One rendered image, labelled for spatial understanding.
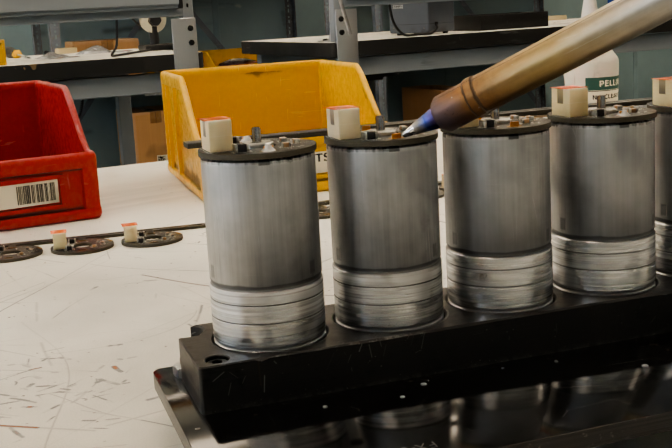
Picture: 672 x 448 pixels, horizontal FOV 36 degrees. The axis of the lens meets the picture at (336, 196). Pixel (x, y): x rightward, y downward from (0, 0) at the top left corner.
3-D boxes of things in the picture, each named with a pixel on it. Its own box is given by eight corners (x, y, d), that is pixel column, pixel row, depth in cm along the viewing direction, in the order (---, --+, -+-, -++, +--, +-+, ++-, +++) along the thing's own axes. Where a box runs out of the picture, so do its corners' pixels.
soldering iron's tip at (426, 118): (404, 147, 21) (444, 126, 21) (393, 125, 21) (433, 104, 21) (413, 143, 22) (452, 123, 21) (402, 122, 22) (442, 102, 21)
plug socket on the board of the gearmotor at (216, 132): (246, 150, 21) (243, 117, 21) (205, 154, 21) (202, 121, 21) (237, 145, 22) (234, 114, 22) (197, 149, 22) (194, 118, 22)
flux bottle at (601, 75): (615, 143, 62) (614, -26, 60) (558, 143, 63) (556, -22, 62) (622, 135, 65) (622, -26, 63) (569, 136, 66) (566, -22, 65)
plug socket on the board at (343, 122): (372, 137, 22) (371, 106, 22) (335, 141, 22) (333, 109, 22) (359, 134, 23) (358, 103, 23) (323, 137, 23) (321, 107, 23)
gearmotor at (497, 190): (574, 340, 24) (570, 117, 23) (477, 357, 23) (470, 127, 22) (521, 312, 26) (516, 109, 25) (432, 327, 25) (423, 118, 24)
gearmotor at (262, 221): (344, 381, 22) (330, 141, 21) (231, 400, 21) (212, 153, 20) (309, 347, 24) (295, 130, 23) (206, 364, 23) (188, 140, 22)
